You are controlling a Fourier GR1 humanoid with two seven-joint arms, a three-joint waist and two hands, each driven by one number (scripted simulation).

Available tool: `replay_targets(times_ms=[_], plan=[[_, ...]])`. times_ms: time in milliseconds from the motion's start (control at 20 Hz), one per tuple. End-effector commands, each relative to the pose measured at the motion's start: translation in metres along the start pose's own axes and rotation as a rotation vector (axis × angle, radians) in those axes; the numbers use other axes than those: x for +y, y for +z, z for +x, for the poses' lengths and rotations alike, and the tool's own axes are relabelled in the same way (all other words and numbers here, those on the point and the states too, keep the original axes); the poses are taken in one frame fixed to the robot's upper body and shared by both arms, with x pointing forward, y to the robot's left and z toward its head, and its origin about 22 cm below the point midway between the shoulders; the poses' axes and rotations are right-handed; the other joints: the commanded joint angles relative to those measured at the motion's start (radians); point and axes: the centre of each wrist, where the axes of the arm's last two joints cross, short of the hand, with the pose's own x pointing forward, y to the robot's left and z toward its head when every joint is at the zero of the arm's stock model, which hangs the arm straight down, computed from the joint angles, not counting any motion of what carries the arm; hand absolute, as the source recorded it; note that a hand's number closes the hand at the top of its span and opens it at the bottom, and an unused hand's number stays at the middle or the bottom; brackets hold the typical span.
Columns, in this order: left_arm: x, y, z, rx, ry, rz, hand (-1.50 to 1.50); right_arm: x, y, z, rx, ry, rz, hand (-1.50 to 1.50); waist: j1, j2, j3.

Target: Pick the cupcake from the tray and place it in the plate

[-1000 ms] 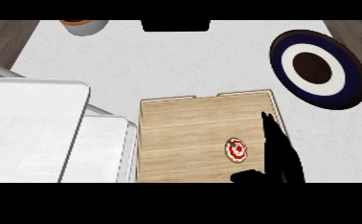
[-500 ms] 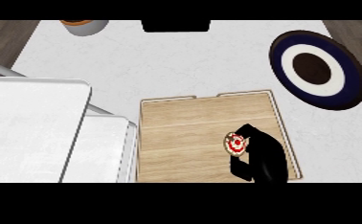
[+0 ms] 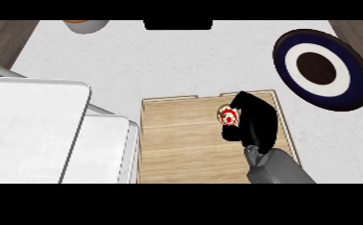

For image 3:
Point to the grey cup with orange top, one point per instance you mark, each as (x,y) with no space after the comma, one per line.
(84,25)

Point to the pale wooden tray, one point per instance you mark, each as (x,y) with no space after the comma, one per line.
(188,142)

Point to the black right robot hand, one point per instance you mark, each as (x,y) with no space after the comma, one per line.
(255,120)

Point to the black rectangular object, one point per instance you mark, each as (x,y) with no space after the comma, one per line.
(177,24)

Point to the white boxy appliance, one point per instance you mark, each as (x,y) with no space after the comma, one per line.
(51,129)

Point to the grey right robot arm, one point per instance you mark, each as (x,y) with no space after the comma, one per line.
(275,168)

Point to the navy white and brown plate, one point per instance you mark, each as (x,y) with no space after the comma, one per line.
(315,68)

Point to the red and white cupcake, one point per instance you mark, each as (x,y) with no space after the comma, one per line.
(227,115)

